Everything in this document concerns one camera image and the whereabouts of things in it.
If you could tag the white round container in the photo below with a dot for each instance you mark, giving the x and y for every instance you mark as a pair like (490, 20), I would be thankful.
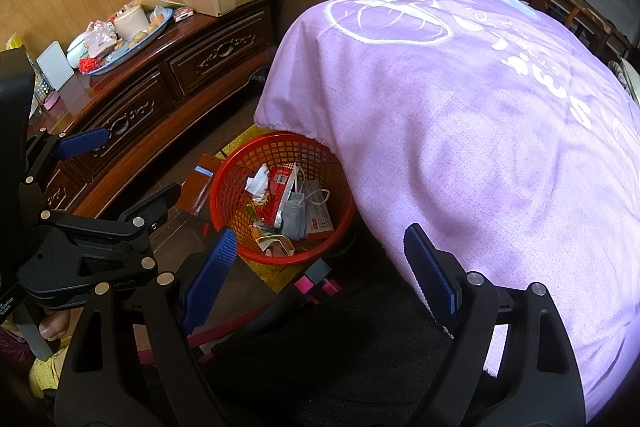
(131, 24)

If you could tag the cream paper wrapper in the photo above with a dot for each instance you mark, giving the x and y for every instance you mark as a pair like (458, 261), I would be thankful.
(275, 244)

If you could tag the carved wooden sideboard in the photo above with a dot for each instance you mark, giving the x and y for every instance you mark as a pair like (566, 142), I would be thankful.
(200, 62)

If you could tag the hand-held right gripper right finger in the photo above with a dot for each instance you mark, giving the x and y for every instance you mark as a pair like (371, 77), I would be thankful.
(432, 277)

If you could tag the pink plastic bag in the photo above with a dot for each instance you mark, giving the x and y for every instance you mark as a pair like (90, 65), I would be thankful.
(100, 39)

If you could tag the pink tape roll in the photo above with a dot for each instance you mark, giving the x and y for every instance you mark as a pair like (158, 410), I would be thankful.
(51, 102)

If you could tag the white tissue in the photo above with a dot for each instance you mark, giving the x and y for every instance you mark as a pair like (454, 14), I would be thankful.
(257, 182)

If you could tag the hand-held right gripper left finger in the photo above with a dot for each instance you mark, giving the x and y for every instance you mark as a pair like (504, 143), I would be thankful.
(207, 282)

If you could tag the brown notebook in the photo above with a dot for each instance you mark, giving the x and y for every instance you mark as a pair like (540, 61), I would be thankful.
(197, 197)

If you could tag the white tablet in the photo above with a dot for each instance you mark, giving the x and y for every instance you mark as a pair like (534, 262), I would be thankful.
(55, 67)

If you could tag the yellow garment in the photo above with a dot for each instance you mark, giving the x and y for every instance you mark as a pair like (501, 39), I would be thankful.
(42, 372)

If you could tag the blue tray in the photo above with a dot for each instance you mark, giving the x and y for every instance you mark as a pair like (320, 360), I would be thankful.
(125, 62)

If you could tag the person's left hand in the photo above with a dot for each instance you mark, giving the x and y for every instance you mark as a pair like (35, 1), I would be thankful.
(57, 324)

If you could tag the white box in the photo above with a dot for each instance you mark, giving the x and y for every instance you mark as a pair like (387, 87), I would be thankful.
(320, 219)

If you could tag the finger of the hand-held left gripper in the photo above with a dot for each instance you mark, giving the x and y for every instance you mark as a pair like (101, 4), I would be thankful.
(82, 142)
(150, 207)

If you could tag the red plastic basket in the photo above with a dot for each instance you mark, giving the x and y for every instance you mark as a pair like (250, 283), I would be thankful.
(235, 187)

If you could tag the small red box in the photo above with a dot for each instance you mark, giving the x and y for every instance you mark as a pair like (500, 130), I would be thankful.
(184, 14)

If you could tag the grey and pink block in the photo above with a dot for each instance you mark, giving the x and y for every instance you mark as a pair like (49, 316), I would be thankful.
(315, 272)

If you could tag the purple printed blanket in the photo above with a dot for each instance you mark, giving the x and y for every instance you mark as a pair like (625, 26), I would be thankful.
(475, 132)

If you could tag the grey face mask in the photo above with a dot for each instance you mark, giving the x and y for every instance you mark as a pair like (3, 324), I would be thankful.
(295, 217)

